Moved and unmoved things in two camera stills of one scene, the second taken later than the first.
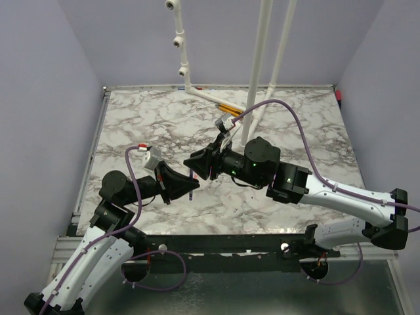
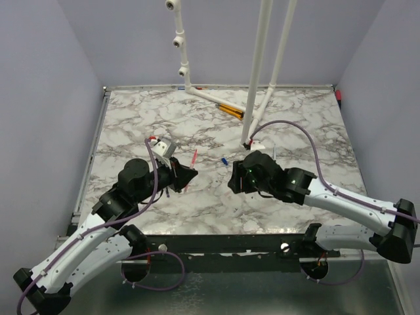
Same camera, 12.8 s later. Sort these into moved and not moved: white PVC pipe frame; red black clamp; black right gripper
Moved: black right gripper
Not moved: red black clamp; white PVC pipe frame
